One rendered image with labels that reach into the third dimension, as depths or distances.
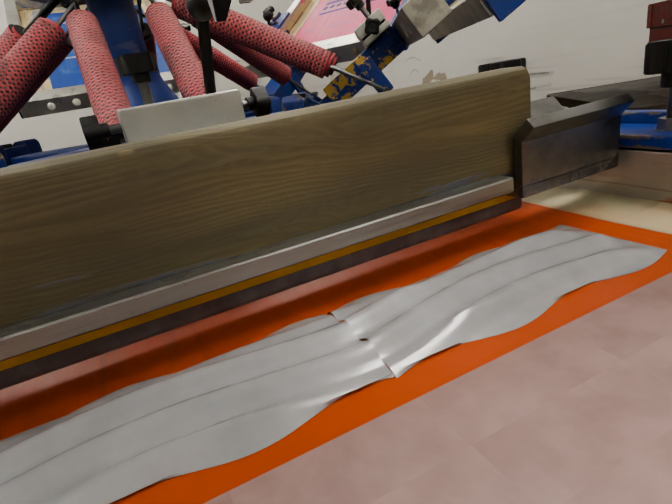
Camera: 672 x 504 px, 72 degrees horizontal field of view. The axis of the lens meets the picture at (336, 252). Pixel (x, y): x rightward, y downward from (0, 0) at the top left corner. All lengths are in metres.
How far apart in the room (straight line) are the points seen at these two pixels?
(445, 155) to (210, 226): 0.15
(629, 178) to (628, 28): 2.11
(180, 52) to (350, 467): 0.72
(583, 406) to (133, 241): 0.20
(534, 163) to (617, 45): 2.20
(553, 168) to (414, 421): 0.23
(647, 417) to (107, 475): 0.18
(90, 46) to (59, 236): 0.62
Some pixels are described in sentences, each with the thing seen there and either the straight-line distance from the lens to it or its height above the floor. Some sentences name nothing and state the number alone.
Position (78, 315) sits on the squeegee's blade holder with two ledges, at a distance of 0.24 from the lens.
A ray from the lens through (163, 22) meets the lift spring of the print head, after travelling 0.89.
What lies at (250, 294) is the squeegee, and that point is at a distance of 0.27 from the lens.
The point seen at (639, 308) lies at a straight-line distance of 0.25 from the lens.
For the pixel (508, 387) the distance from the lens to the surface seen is 0.19.
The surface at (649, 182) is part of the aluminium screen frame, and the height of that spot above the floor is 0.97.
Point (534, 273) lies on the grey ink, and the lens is 0.26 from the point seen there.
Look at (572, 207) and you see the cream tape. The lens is 0.39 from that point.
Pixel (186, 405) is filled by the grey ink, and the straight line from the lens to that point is 0.20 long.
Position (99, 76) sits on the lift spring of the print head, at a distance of 0.77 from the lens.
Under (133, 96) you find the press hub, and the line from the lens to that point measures 1.03.
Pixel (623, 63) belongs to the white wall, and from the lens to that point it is 2.51.
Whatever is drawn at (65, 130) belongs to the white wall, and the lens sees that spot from 4.39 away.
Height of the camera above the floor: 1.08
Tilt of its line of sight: 21 degrees down
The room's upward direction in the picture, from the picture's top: 10 degrees counter-clockwise
